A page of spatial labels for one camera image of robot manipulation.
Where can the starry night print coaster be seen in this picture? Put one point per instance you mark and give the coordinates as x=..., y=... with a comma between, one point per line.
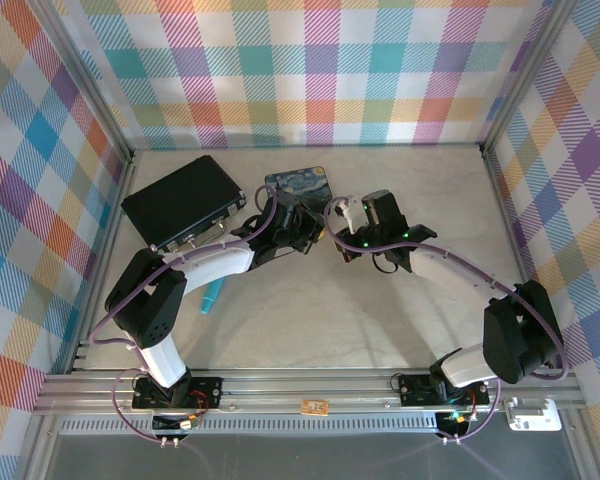
x=302, y=181

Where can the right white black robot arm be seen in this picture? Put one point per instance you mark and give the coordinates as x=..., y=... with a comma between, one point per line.
x=445, y=267

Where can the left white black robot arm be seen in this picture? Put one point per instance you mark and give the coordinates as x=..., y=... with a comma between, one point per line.
x=215, y=262

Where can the light blue marker pen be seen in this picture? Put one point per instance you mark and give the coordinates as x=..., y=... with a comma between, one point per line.
x=212, y=297

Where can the black hard briefcase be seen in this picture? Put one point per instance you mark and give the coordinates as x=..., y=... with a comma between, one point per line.
x=180, y=202

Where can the small orange label tag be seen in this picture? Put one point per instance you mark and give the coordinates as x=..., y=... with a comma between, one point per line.
x=314, y=407

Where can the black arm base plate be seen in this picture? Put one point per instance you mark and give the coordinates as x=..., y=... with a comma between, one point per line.
x=205, y=390
x=415, y=390

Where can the aluminium extrusion rail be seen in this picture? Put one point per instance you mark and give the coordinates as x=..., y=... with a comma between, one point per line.
x=305, y=390

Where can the aluminium frame post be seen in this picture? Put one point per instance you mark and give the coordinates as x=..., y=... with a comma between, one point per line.
x=87, y=85
x=525, y=75

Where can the white plastic bracket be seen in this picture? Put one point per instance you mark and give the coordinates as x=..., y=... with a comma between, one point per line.
x=532, y=415

